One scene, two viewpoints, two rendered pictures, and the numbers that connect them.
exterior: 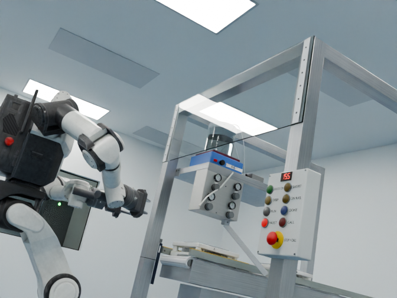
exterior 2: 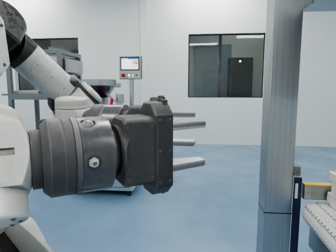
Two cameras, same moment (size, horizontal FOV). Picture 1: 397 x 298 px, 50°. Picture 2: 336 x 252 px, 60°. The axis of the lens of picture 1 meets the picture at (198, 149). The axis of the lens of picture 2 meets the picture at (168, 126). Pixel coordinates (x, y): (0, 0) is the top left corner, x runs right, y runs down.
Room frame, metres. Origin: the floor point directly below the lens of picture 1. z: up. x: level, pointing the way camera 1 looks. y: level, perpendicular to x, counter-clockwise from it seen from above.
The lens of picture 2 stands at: (1.52, -0.02, 1.06)
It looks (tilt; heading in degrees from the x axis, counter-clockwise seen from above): 8 degrees down; 34
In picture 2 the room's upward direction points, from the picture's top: straight up
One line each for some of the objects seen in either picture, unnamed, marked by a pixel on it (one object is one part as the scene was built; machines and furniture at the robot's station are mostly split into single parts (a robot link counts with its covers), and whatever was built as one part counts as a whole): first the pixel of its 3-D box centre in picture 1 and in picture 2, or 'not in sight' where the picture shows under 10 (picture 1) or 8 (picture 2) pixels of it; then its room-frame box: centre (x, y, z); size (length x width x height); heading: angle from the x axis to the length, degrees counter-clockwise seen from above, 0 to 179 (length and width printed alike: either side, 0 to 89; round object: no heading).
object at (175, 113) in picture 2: not in sight; (179, 112); (1.99, 0.27, 1.01); 0.06 x 0.03 x 0.02; 111
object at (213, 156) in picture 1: (216, 165); not in sight; (2.09, -0.11, 1.30); 0.21 x 0.20 x 0.09; 29
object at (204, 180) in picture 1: (216, 195); not in sight; (2.00, -0.13, 1.12); 0.22 x 0.11 x 0.20; 119
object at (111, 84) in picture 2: not in sight; (105, 97); (3.70, 2.22, 0.95); 0.49 x 0.36 x 0.38; 118
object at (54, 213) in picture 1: (46, 204); (225, 66); (6.59, 2.10, 1.43); 1.38 x 0.01 x 1.16; 118
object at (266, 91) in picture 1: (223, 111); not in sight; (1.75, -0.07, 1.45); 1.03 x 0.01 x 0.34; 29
